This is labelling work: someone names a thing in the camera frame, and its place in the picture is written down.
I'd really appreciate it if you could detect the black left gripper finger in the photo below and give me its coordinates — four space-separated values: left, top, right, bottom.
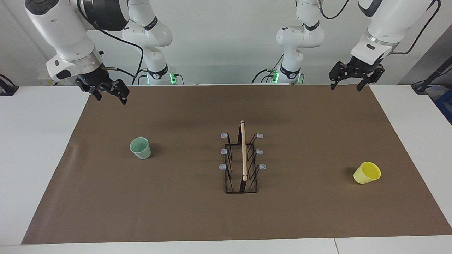
357 65 385 92
329 61 350 90

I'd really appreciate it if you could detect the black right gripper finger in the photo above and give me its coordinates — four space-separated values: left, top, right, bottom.
88 84 103 102
100 79 130 105

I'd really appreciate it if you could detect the pale green plastic cup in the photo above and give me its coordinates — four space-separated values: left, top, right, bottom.
130 137 151 160

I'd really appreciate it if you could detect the yellow plastic cup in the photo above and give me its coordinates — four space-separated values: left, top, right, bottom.
353 162 382 185

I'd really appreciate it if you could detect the white power strip box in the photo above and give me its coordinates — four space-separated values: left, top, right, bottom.
38 72 59 86

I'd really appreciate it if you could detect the clear plastic bag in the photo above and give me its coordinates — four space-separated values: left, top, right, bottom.
426 85 446 103

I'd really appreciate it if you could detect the blue box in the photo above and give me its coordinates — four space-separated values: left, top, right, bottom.
435 88 452 124

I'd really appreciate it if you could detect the brown table mat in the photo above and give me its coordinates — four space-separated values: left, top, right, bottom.
21 85 452 245

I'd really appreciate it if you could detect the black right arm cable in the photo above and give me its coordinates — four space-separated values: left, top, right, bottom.
76 0 145 86

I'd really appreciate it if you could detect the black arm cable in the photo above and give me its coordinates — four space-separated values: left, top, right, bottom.
318 0 442 55
76 0 145 86

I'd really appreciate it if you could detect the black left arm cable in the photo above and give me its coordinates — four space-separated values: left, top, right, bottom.
318 0 442 55

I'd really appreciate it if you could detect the black camera stand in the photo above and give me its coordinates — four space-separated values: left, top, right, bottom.
411 56 452 94

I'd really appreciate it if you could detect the black left base cable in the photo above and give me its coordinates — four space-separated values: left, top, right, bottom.
251 53 285 84

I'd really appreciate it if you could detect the black wire cup rack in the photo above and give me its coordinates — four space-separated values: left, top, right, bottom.
220 120 267 194

